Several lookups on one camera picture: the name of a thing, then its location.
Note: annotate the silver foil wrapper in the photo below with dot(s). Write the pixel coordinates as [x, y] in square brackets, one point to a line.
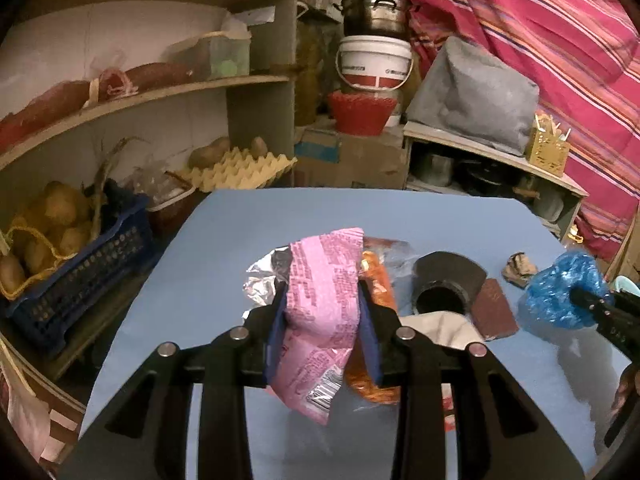
[262, 280]

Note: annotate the dark frying pan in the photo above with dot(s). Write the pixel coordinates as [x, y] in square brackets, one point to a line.
[490, 177]

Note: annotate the metal cooking pot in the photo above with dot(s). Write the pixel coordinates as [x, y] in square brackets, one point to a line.
[380, 10]

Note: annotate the small white wooden cabinet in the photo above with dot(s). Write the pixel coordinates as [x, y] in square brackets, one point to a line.
[500, 152]

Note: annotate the blue plastic shoe cover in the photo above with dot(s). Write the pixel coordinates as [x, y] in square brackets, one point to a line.
[555, 290]

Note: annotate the white crumpled paper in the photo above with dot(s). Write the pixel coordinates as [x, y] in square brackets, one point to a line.
[440, 329]

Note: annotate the dark blue plastic crate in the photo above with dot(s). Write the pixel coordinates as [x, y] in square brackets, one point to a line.
[85, 280]

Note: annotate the clear plastic bag orange strip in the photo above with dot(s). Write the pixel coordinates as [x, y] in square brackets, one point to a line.
[400, 257]

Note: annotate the blue table sheet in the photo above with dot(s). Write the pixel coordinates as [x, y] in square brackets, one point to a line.
[215, 240]

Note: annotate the clear plastic container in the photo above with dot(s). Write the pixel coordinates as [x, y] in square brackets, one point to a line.
[220, 55]

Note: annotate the crumpled brown paper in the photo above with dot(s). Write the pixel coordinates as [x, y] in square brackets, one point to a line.
[520, 269]

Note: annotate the pink printed wrapper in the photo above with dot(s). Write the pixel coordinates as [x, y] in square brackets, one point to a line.
[320, 290]

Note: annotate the wooden shelf unit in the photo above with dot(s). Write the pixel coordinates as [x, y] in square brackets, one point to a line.
[260, 110]

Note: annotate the pink striped cloth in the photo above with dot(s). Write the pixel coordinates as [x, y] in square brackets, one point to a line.
[550, 20]

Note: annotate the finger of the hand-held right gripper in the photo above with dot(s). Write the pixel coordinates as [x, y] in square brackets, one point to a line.
[620, 422]
[612, 317]

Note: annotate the large potato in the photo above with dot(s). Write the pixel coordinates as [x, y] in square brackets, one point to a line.
[210, 152]

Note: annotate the cardboard box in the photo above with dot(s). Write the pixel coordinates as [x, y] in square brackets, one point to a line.
[365, 160]

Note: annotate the black plastic piece with hole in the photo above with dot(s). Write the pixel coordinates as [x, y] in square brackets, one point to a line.
[450, 270]

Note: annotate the small metal pot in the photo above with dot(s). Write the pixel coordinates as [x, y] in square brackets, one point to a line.
[434, 170]

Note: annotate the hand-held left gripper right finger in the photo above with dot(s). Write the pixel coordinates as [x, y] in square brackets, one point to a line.
[371, 345]

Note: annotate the red plastic basket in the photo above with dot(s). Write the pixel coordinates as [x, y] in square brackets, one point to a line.
[360, 112]

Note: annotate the grey cloth cover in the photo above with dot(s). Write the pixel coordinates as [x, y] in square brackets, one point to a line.
[470, 95]

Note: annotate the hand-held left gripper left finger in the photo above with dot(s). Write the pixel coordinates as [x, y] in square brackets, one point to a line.
[276, 345]

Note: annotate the yellow mesh bundle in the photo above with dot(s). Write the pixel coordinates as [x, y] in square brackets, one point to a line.
[310, 75]

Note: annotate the orange snack packet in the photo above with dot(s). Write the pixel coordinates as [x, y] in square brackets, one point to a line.
[377, 285]

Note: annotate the plastic tub with white rim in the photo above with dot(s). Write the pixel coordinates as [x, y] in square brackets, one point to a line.
[172, 210]

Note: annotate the pale pink cloth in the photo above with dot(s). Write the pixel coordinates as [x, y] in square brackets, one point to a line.
[30, 410]

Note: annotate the net bag of potatoes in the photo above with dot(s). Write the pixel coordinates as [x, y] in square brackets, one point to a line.
[55, 220]

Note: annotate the small potato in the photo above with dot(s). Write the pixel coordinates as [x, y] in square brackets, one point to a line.
[259, 147]

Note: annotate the reddish brown bundle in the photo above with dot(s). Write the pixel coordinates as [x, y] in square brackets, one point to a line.
[160, 75]
[50, 105]

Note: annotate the white plastic bucket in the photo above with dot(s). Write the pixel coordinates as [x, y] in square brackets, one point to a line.
[372, 60]

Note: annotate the yellow woven basket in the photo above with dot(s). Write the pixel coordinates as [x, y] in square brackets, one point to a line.
[547, 152]

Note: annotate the dark brown wrapper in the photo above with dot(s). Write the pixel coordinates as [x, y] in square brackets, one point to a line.
[495, 310]

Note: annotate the yellow egg tray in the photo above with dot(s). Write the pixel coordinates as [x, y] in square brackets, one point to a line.
[235, 170]

